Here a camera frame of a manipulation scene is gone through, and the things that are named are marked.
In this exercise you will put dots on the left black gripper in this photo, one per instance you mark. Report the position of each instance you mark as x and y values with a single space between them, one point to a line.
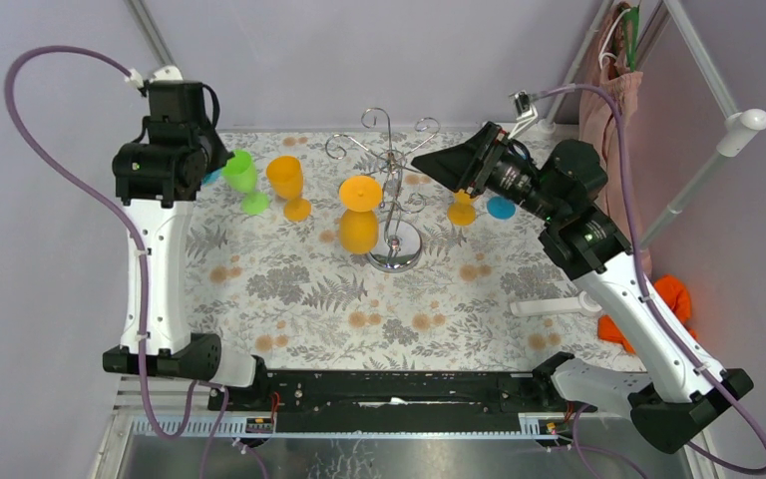
212 162

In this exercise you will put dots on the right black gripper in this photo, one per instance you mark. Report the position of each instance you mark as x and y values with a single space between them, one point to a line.
464 166

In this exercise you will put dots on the blue wine glass front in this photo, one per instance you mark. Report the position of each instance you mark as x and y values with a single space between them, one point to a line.
211 177

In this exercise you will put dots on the blue wine glass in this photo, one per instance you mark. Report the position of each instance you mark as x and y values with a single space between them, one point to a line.
498 207
211 177

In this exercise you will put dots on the green wine glass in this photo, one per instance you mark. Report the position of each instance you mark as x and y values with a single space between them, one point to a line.
241 175

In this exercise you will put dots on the orange wine glass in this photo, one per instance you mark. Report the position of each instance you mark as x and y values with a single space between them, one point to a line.
358 227
286 179
461 211

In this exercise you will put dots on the blue wine glass back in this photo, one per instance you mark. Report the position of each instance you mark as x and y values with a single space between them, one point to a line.
498 207

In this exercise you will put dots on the orange wine glass back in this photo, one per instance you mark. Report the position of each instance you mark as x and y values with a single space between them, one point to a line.
286 179

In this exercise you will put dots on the orange wine glass front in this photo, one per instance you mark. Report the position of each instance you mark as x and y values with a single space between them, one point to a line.
358 227

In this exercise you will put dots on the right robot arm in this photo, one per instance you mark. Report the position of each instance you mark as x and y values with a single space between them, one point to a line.
683 389

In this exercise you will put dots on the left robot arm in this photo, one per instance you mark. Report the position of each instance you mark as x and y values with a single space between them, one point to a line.
157 179

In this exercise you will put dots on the chrome wine glass rack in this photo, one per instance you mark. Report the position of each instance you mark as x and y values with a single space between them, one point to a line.
400 246

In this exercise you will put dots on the floral tablecloth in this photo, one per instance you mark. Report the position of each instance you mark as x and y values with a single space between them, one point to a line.
291 294

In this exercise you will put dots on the pink hanging cloth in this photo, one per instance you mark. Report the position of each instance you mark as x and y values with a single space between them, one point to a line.
609 63

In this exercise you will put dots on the white pipe on table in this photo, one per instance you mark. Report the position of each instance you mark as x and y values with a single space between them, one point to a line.
581 303

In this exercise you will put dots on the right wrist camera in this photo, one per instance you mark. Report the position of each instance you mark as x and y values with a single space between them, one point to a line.
526 113

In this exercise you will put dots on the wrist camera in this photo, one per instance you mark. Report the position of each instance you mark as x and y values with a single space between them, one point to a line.
526 113
164 74

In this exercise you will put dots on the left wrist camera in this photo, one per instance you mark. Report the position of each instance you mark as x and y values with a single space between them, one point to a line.
164 74

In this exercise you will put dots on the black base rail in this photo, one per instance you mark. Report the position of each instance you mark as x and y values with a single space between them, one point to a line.
387 401

